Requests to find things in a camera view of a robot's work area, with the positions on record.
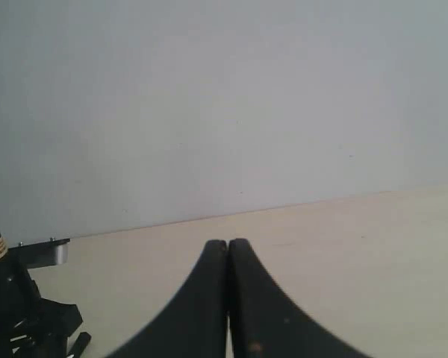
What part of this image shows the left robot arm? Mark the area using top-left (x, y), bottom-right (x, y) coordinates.
top-left (0, 233), bottom-right (91, 357)

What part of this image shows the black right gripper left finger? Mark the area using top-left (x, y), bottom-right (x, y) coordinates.
top-left (108, 240), bottom-right (228, 357)

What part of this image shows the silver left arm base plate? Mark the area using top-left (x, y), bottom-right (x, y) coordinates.
top-left (9, 238), bottom-right (70, 269)

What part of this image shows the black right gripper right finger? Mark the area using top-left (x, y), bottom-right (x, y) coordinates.
top-left (228, 239), bottom-right (363, 357)

